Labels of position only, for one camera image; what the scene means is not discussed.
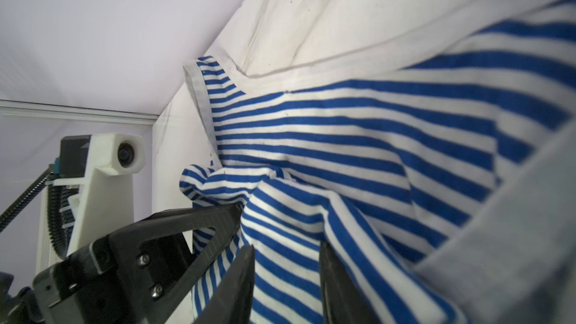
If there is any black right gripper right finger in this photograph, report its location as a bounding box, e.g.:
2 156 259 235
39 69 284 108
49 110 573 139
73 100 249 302
319 241 380 324

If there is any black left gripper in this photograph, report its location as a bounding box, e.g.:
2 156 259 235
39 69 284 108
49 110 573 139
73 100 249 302
1 204 242 323

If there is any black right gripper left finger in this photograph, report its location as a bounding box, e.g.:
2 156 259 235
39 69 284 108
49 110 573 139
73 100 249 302
194 245 255 324

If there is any blue white striped tank top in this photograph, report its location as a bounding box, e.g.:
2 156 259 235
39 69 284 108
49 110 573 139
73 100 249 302
179 0 575 323

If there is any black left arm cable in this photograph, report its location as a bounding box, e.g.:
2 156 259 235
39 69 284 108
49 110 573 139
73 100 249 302
0 163 56 235

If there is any horizontal aluminium frame bar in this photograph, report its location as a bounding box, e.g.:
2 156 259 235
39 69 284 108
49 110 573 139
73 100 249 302
1 100 159 126

